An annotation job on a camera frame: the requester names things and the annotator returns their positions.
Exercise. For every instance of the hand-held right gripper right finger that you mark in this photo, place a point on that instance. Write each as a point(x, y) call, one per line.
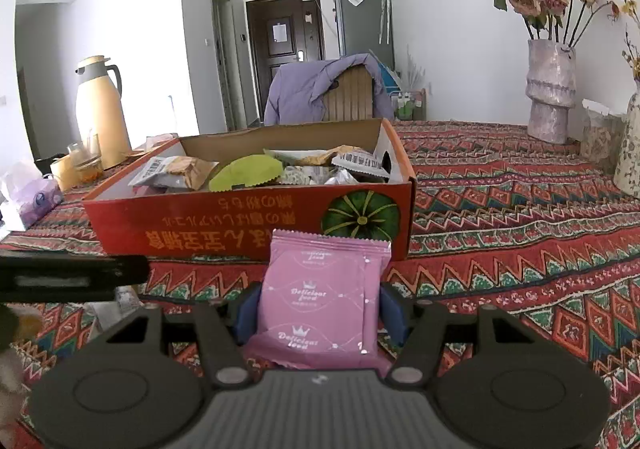
point(392, 314)

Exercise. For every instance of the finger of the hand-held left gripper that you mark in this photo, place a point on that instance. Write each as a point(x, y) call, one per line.
point(125, 271)

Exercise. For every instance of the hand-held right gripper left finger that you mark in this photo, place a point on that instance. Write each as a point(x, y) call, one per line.
point(248, 314)

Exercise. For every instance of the plain white snack packet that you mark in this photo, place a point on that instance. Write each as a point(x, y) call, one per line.
point(127, 299)

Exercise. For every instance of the orange cardboard box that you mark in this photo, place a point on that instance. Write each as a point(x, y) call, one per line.
point(125, 224)

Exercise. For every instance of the purple snack packet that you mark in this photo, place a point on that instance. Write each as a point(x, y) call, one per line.
point(320, 289)

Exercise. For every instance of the cracker packet with clear window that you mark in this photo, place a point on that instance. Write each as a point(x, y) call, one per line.
point(175, 171)

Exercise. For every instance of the white grey printed snack packet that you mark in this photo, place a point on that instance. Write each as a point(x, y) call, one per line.
point(360, 161)

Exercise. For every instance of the white brown snack packet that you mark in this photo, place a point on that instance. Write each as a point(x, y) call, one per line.
point(325, 158)

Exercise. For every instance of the purple tissue pack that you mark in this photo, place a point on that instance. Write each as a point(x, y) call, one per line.
point(35, 201)

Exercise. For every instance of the clear glass cup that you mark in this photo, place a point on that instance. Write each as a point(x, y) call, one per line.
point(87, 169)

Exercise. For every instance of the yellow mug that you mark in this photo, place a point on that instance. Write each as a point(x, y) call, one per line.
point(62, 174)

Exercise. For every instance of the black bag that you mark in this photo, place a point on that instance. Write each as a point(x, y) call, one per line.
point(47, 160)

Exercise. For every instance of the flat pink packet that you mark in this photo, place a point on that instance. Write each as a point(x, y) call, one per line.
point(160, 141)

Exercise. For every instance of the crinkled silver snack packet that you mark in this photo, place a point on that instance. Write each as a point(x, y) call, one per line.
point(310, 175)

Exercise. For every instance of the yellow thermos jug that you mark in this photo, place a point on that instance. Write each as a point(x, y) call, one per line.
point(102, 119)

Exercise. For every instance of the thin white pole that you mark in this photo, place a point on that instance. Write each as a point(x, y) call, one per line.
point(170, 109)

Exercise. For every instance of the floor rack with bottles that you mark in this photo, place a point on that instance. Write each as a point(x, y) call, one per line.
point(407, 106)

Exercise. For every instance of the wooden chair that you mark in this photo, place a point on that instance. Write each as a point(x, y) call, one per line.
point(350, 96)

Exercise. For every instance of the chair with purple jacket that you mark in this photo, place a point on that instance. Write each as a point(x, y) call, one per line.
point(295, 94)

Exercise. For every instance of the grey interior door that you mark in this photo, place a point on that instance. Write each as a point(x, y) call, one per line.
point(225, 64)

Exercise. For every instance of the pink textured vase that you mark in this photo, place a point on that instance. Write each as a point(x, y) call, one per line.
point(550, 94)

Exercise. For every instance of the clear plastic jar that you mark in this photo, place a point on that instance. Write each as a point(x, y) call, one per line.
point(600, 139)

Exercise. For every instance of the paper notice on door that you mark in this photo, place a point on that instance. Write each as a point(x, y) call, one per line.
point(280, 31)

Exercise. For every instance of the grey refrigerator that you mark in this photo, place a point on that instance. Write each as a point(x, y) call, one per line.
point(360, 29)

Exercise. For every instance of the white floral vase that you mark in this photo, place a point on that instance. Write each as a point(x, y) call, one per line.
point(631, 149)

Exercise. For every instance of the dark brown door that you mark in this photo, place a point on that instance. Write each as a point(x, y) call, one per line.
point(302, 29)

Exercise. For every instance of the white umbrella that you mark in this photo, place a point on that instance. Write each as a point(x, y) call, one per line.
point(384, 9)

